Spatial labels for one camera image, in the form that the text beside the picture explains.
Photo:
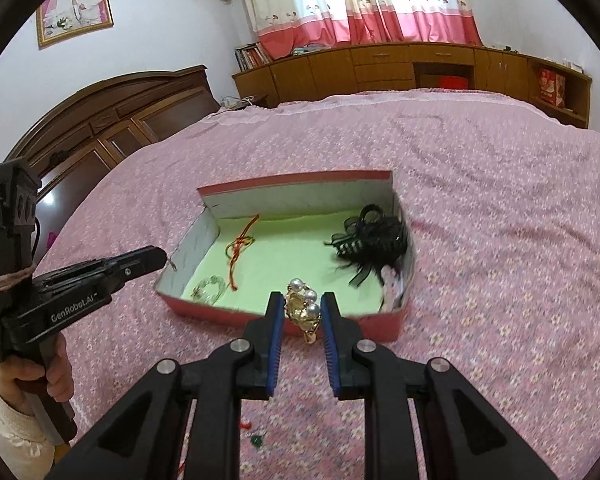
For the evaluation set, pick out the pink hair clip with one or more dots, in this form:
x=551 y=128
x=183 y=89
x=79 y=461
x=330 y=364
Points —
x=392 y=289

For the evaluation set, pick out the red gift box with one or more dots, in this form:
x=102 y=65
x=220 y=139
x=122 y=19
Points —
x=552 y=87

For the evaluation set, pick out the long wooden cabinet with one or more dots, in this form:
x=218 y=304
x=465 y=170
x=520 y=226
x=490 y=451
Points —
x=415 y=65

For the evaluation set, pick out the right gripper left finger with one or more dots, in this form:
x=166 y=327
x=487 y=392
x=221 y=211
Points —
x=183 y=420

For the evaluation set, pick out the framed wedding photo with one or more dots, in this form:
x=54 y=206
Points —
x=58 y=20

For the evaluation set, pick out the books on shelf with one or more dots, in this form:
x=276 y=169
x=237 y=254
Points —
x=252 y=56

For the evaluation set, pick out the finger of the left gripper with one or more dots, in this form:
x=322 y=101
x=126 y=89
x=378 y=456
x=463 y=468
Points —
x=122 y=268

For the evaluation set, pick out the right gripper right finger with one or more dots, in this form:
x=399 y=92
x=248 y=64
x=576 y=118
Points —
x=421 y=420

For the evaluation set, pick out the dark wooden headboard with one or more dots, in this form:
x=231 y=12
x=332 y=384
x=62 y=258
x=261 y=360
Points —
x=77 y=143

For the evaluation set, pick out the pink floral bedspread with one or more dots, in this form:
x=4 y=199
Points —
x=505 y=210

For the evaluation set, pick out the gold pearl brooch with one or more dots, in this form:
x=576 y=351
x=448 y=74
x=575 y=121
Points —
x=303 y=309

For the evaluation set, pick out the person's left hand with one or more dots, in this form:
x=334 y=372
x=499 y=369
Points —
x=58 y=375

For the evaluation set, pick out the red cardboard box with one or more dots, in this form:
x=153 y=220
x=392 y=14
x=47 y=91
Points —
x=254 y=236

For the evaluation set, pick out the pink white curtains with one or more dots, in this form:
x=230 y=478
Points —
x=286 y=25

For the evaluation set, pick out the red item in cabinet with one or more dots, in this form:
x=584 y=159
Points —
x=450 y=82

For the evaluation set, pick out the black bow hair claw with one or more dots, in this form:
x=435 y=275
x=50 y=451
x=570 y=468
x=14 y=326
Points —
x=370 y=241

